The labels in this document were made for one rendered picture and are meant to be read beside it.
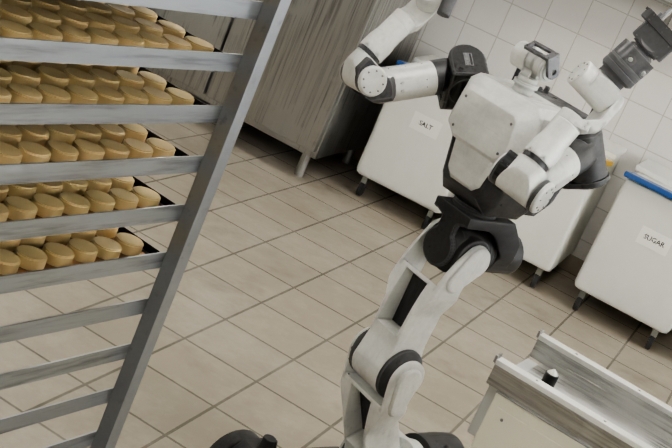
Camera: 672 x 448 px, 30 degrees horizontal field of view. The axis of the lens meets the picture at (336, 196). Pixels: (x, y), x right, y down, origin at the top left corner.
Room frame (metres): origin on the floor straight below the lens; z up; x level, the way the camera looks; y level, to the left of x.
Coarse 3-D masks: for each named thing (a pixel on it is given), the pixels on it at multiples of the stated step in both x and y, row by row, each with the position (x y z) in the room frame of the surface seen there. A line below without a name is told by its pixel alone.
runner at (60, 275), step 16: (144, 256) 1.90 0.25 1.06; (160, 256) 1.94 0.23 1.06; (32, 272) 1.67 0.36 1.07; (48, 272) 1.70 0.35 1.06; (64, 272) 1.74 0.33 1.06; (80, 272) 1.77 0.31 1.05; (96, 272) 1.80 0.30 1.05; (112, 272) 1.84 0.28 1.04; (128, 272) 1.88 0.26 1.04; (0, 288) 1.62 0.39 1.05; (16, 288) 1.65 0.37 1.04; (32, 288) 1.68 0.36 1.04
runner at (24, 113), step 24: (0, 120) 1.53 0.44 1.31; (24, 120) 1.57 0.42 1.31; (48, 120) 1.61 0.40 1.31; (72, 120) 1.65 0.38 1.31; (96, 120) 1.69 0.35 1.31; (120, 120) 1.74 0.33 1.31; (144, 120) 1.79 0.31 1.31; (168, 120) 1.84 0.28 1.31; (192, 120) 1.89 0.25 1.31; (216, 120) 1.95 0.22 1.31
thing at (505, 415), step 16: (544, 368) 2.78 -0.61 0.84; (560, 384) 2.72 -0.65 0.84; (576, 384) 2.76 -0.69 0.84; (496, 400) 2.52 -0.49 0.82; (512, 400) 2.51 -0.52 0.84; (576, 400) 2.66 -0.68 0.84; (592, 400) 2.71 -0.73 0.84; (496, 416) 2.52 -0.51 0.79; (512, 416) 2.50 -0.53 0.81; (528, 416) 2.49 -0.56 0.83; (608, 416) 2.65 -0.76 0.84; (624, 416) 2.69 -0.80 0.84; (480, 432) 2.52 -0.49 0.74; (496, 432) 2.51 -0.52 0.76; (512, 432) 2.50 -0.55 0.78; (528, 432) 2.49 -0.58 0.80; (544, 432) 2.48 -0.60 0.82; (560, 432) 2.46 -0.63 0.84; (640, 432) 2.64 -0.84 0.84; (656, 432) 2.68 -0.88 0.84
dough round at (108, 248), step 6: (96, 240) 1.89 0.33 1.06; (102, 240) 1.90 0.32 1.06; (108, 240) 1.91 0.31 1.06; (114, 240) 1.92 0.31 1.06; (96, 246) 1.87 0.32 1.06; (102, 246) 1.88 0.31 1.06; (108, 246) 1.88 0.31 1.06; (114, 246) 1.89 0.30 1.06; (120, 246) 1.90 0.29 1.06; (102, 252) 1.87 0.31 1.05; (108, 252) 1.87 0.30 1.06; (114, 252) 1.88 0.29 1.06; (120, 252) 1.90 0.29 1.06; (102, 258) 1.87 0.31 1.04; (108, 258) 1.88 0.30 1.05; (114, 258) 1.88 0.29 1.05
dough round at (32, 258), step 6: (18, 246) 1.75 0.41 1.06; (24, 246) 1.76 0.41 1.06; (30, 246) 1.76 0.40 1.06; (18, 252) 1.73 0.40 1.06; (24, 252) 1.74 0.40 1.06; (30, 252) 1.74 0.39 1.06; (36, 252) 1.75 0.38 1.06; (42, 252) 1.76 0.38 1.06; (24, 258) 1.72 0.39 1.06; (30, 258) 1.72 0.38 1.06; (36, 258) 1.73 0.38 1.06; (42, 258) 1.74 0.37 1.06; (24, 264) 1.72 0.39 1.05; (30, 264) 1.72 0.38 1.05; (36, 264) 1.73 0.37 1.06; (42, 264) 1.74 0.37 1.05; (30, 270) 1.73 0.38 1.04
